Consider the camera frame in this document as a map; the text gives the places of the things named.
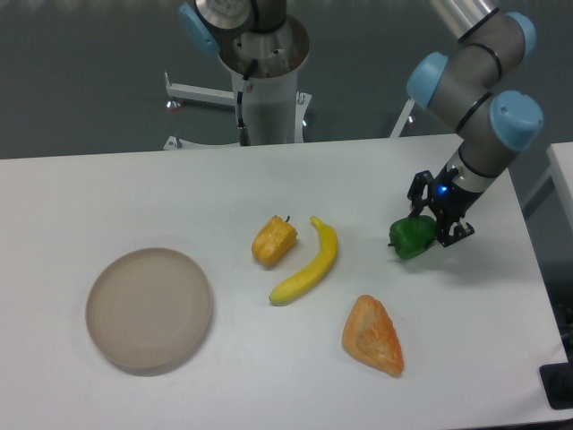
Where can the orange triangular pastry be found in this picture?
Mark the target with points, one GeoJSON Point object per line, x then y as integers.
{"type": "Point", "coordinates": [369, 337]}

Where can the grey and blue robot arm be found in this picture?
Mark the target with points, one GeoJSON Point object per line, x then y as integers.
{"type": "Point", "coordinates": [493, 128]}

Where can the yellow bell pepper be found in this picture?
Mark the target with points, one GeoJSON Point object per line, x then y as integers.
{"type": "Point", "coordinates": [273, 241]}

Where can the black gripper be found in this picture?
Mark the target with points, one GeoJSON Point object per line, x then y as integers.
{"type": "Point", "coordinates": [447, 200]}

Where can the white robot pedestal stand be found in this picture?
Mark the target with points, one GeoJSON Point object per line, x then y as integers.
{"type": "Point", "coordinates": [264, 67]}

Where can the yellow banana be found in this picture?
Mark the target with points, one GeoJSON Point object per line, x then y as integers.
{"type": "Point", "coordinates": [301, 282]}

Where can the black device at table edge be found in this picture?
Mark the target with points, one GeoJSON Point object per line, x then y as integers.
{"type": "Point", "coordinates": [557, 384]}

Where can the green bell pepper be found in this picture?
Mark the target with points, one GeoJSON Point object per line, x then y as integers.
{"type": "Point", "coordinates": [412, 236]}

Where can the white side table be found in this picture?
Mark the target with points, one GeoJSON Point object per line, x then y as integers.
{"type": "Point", "coordinates": [560, 156]}

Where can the beige round plate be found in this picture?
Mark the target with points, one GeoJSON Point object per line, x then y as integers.
{"type": "Point", "coordinates": [147, 312]}

